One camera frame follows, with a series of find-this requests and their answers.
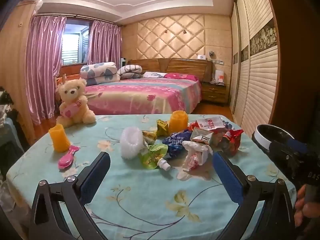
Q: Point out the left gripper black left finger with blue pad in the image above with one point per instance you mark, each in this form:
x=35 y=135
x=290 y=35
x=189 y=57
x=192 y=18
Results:
x=47 y=219

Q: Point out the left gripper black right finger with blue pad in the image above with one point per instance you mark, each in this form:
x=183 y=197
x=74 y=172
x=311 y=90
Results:
x=265 y=205

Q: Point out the red snack wrapper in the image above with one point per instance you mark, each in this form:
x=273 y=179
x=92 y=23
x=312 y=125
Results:
x=230 y=142

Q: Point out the red white carton box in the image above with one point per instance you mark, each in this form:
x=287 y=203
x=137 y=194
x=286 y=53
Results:
x=210 y=124

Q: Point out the white tissue wrapper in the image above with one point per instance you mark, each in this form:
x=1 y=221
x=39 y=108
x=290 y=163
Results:
x=197 y=155

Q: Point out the white foam fruit net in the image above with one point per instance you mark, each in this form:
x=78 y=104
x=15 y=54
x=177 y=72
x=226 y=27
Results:
x=131 y=142

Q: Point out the green spouted drink pouch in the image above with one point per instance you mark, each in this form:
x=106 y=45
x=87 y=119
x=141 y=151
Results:
x=152 y=157

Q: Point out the blue snack bag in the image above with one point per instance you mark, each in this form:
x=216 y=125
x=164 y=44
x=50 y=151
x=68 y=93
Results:
x=174 y=143

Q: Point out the orange foam net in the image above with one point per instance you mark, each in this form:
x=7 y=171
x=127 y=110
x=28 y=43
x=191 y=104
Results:
x=59 y=138
x=178 y=121

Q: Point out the yellow snack packet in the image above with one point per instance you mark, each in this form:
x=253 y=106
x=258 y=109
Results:
x=162 y=128

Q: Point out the white black trash bin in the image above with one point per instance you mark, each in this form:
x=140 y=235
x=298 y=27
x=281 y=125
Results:
x=264 y=134

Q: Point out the person's right hand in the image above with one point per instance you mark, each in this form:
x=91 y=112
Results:
x=303 y=209

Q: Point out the pink plastic hair brush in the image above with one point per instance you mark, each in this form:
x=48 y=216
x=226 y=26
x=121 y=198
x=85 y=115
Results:
x=67 y=160

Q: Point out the small green white carton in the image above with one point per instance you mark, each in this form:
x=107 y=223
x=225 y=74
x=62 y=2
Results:
x=201 y=136

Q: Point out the louvered sliding wardrobe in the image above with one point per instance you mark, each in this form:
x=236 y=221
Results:
x=255 y=63

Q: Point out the floral teal tablecloth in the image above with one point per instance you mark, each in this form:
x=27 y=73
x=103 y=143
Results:
x=132 y=202

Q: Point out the cream teddy bear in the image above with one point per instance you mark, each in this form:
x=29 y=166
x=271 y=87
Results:
x=74 y=108

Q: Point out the wooden nightstand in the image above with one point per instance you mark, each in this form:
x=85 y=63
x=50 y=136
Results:
x=214 y=93

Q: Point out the white orange box on nightstand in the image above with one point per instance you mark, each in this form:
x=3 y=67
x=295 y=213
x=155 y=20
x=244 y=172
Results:
x=220 y=77

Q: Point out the yellow black flat packet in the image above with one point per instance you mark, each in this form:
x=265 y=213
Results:
x=150 y=137

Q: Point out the wooden headboard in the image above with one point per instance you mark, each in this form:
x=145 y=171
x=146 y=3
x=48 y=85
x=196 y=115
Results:
x=202 y=69

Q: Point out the pink pillow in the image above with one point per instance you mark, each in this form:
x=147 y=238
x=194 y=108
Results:
x=180 y=76

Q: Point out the bed with pink sheet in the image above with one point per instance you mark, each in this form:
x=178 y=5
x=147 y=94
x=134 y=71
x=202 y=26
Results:
x=144 y=96

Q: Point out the white pillow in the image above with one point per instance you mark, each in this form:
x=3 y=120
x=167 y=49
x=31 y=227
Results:
x=154 y=75

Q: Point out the pink curtain left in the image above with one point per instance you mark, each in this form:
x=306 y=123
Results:
x=42 y=64

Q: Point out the pink curtain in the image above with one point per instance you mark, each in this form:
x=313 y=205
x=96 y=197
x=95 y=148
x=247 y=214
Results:
x=42 y=64
x=104 y=43

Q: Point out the pink curtain right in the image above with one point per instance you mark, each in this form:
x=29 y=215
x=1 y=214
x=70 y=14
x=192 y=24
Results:
x=104 y=43

